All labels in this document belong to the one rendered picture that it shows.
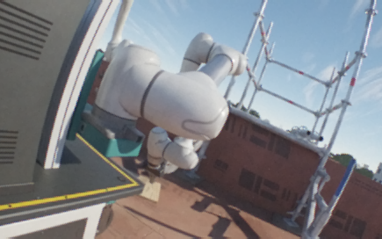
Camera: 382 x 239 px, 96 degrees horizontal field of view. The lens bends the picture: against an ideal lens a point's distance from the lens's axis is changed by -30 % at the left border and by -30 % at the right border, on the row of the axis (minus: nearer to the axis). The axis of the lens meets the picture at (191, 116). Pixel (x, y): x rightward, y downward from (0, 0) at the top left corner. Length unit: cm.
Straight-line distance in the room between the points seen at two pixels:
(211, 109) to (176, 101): 9
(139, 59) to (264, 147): 172
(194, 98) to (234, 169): 169
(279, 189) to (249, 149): 50
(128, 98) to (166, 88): 11
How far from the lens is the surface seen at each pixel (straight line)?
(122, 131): 69
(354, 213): 248
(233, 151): 223
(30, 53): 50
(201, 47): 121
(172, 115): 61
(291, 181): 224
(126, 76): 66
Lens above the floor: 70
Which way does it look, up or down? 5 degrees down
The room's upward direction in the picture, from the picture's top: 23 degrees clockwise
